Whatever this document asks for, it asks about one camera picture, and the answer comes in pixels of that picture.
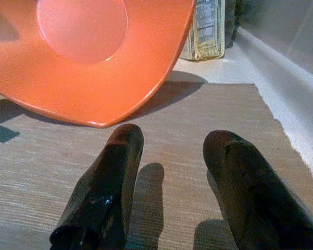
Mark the orange square plate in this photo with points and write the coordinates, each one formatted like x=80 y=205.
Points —
x=88 y=57

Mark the yellow patterned food package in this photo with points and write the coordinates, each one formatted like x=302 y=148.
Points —
x=207 y=31

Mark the beige woven placemat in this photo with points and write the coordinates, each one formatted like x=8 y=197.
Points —
x=172 y=156

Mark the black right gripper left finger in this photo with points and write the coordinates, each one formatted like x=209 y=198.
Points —
x=104 y=187

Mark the dark green package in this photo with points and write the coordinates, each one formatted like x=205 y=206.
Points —
x=233 y=23

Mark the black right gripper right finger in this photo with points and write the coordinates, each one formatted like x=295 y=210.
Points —
x=257 y=198

